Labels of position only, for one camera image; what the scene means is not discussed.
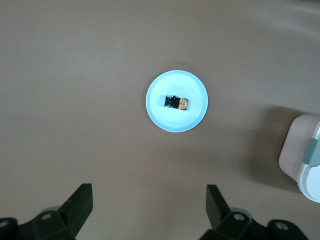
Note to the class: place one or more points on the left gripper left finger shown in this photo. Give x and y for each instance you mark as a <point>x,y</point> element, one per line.
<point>62,220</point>

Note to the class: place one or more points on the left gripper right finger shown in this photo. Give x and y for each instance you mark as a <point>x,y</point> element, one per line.
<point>225,222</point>

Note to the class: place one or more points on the white lidded storage box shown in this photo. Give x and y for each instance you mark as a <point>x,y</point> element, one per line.
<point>295,150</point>

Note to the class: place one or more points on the light blue round plate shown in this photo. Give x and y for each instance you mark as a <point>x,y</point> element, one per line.
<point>175,120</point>

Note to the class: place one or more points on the brown table cover mat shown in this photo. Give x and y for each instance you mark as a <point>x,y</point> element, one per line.
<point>62,100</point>

